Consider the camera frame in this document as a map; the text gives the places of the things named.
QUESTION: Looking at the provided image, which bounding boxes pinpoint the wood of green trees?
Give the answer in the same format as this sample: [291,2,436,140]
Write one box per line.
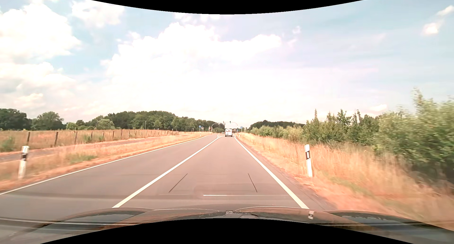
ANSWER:
[0,108,225,133]
[249,120,306,130]

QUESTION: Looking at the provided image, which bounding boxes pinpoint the grey asphalt road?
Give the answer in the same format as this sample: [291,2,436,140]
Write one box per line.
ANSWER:
[0,133,325,227]

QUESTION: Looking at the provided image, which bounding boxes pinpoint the road markings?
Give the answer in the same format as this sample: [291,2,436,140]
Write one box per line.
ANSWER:
[0,134,310,210]

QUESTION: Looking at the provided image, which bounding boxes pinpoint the car's own bonnet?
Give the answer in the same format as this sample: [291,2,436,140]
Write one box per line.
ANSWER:
[0,206,454,244]

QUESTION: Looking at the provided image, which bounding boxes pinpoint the dry grass verge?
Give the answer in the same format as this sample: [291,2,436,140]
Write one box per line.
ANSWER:
[237,133,454,230]
[0,132,213,193]

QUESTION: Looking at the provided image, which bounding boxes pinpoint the row of green bushes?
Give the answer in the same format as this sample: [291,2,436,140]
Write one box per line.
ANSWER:
[248,89,454,188]

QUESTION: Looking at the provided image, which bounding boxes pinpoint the dry grass field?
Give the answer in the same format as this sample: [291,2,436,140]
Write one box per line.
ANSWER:
[0,130,179,153]

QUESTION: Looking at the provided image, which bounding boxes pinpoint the grey cycle path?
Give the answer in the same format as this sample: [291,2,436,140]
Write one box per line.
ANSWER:
[0,135,178,164]

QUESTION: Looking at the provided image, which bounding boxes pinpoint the white black marker post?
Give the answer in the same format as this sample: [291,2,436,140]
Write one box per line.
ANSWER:
[304,144,314,178]
[18,146,30,179]

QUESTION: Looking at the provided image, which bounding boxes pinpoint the wooden post fence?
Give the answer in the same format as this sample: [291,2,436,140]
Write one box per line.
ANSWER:
[26,129,179,147]

